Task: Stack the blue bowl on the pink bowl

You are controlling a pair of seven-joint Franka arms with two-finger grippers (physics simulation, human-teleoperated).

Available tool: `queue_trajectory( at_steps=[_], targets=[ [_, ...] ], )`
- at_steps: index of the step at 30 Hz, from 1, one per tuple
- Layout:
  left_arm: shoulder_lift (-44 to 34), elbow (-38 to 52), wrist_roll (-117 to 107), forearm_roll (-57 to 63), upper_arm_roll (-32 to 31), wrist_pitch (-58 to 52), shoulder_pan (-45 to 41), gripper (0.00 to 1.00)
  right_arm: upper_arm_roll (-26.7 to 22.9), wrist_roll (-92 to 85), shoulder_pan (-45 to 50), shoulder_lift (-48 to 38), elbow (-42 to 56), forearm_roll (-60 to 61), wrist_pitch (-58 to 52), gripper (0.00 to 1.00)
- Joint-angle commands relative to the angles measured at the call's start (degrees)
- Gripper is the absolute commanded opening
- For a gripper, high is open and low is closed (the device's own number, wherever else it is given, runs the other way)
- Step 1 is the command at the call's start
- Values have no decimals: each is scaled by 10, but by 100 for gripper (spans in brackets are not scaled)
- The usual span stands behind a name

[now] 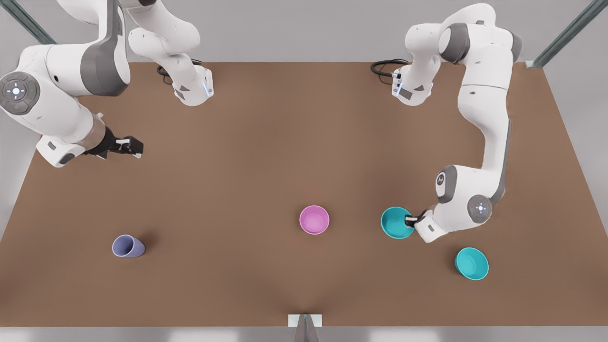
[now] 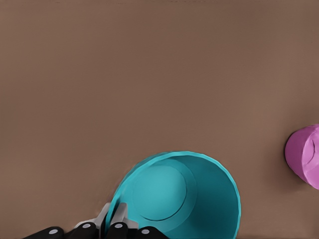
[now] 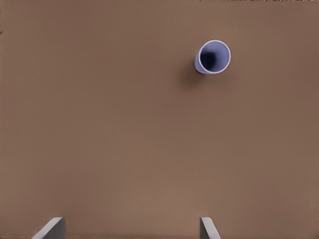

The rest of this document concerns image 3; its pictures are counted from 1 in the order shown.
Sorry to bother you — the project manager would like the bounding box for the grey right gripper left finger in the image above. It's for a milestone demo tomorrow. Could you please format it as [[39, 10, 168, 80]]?
[[31, 217, 67, 239]]

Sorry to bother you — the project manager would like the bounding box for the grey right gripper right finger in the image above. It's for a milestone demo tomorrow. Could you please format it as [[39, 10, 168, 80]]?
[[200, 217, 222, 239]]

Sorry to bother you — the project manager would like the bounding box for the blue cup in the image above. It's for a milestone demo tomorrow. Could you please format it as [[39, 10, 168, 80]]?
[[194, 39, 231, 75]]

